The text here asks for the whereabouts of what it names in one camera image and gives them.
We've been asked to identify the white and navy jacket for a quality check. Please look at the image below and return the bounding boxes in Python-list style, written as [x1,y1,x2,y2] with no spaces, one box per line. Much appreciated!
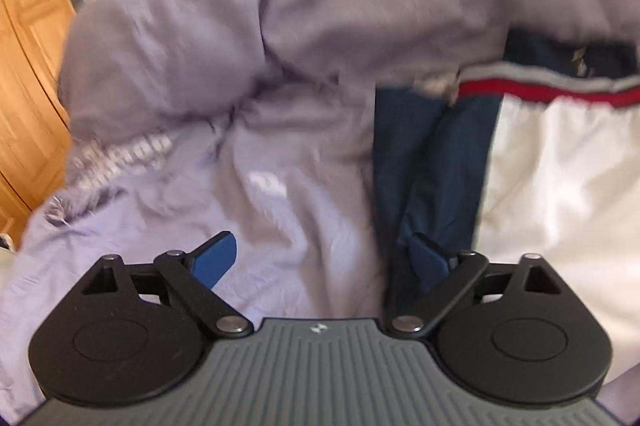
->
[374,28,640,387]

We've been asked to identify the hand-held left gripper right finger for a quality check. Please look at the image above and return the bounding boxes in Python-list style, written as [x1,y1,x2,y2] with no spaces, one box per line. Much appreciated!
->
[382,233,564,339]

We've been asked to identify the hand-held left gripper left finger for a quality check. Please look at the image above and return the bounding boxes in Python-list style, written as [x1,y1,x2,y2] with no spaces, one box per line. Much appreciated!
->
[80,231,253,339]

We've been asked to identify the wooden wardrobe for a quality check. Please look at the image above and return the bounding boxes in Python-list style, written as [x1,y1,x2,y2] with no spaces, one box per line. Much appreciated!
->
[0,0,78,249]

